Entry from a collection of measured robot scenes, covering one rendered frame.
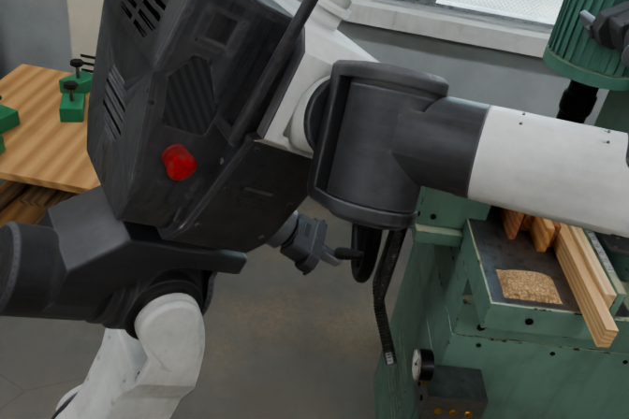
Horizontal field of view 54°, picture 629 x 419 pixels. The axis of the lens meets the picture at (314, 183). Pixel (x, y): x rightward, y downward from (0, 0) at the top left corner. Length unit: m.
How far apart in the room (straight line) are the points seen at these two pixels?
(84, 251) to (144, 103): 0.23
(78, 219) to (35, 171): 1.11
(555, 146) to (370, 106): 0.16
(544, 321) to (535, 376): 0.29
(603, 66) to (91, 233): 0.85
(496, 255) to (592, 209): 0.63
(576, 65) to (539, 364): 0.60
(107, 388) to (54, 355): 1.10
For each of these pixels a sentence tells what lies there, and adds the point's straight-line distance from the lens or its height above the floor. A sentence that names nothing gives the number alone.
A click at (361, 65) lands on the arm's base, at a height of 1.37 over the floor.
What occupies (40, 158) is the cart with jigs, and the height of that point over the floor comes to 0.53.
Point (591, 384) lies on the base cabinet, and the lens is 1.47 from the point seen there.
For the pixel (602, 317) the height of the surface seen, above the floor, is 0.94.
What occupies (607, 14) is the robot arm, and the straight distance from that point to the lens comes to 1.00.
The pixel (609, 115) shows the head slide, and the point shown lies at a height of 1.10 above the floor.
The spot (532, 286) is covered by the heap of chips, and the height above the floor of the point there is 0.92.
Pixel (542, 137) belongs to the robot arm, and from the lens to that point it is 0.56.
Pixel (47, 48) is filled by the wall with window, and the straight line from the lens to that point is 3.04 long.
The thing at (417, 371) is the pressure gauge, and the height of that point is 0.66.
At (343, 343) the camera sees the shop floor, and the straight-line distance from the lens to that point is 2.16.
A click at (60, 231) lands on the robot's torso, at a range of 0.83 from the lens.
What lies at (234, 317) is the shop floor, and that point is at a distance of 2.18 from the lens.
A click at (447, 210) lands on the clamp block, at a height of 0.91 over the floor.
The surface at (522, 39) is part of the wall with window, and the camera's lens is 2.52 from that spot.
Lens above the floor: 1.60
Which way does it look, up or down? 34 degrees down
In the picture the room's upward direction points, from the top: 9 degrees clockwise
